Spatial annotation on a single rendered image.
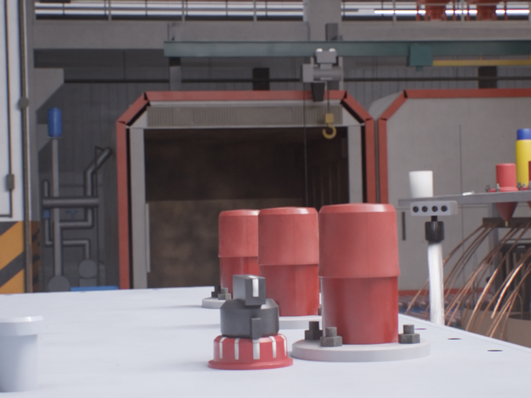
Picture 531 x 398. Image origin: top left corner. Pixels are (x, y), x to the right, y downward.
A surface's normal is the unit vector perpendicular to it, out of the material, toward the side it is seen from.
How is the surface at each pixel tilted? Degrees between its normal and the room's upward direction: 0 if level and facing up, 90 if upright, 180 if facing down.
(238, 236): 89
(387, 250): 89
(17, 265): 90
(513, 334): 90
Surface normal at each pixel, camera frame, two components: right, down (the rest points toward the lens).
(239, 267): -0.17, 0.00
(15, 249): 0.18, -0.02
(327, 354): -0.53, 0.00
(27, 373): 0.59, -0.03
